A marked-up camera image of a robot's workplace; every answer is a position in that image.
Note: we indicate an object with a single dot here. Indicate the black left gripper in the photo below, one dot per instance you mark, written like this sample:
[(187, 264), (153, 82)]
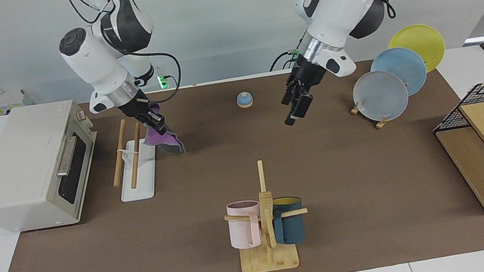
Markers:
[(307, 76)]

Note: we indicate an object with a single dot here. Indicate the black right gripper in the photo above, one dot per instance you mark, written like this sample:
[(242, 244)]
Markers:
[(137, 107)]

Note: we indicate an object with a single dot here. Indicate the purple towel with grey back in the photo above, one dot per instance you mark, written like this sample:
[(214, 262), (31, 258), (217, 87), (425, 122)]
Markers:
[(166, 140)]

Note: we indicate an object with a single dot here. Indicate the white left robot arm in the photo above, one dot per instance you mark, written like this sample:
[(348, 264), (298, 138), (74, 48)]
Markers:
[(337, 1)]

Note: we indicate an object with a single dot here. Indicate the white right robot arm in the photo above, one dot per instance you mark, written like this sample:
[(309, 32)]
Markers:
[(100, 56)]

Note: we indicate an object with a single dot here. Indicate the white towel rack wooden bars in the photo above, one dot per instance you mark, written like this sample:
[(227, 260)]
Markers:
[(139, 185)]

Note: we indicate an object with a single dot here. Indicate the wooden plate rack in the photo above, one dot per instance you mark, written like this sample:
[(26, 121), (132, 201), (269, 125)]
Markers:
[(381, 123)]

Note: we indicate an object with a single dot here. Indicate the white box with green light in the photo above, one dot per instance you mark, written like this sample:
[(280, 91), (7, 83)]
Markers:
[(162, 78)]

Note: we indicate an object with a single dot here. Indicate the grey plate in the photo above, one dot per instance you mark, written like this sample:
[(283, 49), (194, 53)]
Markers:
[(380, 96)]

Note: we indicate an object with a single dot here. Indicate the brown table mat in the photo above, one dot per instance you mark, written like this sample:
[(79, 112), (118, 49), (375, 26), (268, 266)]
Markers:
[(350, 187)]

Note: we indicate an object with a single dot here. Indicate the light blue plate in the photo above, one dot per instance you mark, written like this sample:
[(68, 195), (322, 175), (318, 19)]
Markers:
[(404, 66)]

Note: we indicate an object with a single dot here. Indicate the dark teal mug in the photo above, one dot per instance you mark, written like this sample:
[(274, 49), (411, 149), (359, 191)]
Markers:
[(290, 225)]

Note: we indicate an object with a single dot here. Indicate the pink mug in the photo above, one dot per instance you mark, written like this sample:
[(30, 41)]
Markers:
[(242, 229)]

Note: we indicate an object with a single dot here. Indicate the yellow plate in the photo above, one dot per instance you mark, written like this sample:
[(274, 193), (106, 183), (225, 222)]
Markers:
[(419, 40)]

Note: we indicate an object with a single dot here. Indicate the beige toaster oven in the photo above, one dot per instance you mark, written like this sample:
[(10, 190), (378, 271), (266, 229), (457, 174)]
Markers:
[(20, 164)]

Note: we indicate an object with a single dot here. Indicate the wooden mug tree stand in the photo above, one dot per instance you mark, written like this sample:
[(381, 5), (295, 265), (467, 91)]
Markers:
[(270, 259)]

